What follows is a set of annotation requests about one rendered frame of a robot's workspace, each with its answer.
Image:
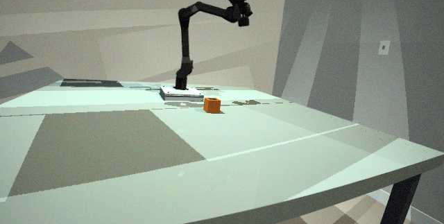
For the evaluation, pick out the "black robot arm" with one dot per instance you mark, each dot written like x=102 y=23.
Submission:
x=231 y=14

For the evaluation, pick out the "orange block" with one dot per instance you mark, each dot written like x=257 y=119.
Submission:
x=212 y=105

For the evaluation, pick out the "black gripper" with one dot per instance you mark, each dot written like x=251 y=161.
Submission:
x=244 y=21

